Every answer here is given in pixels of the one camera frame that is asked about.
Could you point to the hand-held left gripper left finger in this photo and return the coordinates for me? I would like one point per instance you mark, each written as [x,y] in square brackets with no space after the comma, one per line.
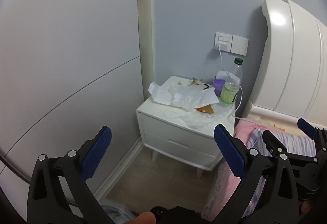
[97,155]

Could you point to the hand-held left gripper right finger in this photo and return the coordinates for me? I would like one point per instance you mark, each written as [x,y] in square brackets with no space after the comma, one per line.
[230,155]

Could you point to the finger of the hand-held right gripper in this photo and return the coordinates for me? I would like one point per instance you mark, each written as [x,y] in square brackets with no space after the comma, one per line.
[306,125]
[272,141]

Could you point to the clear plastic bag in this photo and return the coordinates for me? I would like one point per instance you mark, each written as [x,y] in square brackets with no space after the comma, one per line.
[196,120]

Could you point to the cardboard box with red label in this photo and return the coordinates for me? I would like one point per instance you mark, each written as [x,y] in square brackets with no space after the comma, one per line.
[206,109]

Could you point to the round plastic trash bin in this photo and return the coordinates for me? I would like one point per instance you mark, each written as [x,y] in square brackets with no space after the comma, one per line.
[112,210]

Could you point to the white paper sheet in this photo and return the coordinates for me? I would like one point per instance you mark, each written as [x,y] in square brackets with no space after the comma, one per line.
[199,95]

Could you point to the person's right hand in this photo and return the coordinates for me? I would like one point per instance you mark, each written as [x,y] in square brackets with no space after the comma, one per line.
[305,207]

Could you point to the striped lavender bed sheet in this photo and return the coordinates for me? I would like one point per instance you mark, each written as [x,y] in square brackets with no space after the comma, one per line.
[293,142]

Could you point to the clear bottle with green cap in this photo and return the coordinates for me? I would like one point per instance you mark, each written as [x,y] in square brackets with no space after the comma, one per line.
[230,92]

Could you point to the white bed headboard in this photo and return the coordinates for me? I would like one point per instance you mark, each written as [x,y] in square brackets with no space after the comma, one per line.
[293,60]

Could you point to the white nightstand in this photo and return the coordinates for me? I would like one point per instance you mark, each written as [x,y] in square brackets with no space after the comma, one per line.
[149,111]

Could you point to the purple tissue pack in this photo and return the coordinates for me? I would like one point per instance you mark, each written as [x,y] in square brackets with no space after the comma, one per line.
[218,85]

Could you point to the black hair clip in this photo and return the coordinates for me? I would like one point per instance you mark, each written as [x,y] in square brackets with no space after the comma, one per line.
[207,86]

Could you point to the person's black sock foot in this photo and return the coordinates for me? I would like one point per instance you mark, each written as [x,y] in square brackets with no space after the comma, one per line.
[178,215]

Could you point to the brown shell scraps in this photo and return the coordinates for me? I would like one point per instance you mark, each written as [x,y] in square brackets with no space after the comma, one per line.
[197,81]

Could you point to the small white paper scrap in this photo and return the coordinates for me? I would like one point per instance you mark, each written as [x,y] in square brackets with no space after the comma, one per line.
[183,83]

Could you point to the grey wardrobe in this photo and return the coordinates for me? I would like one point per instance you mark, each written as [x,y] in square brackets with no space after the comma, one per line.
[63,60]

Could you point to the white light switch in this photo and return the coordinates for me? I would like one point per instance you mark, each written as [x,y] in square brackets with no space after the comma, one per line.
[239,45]

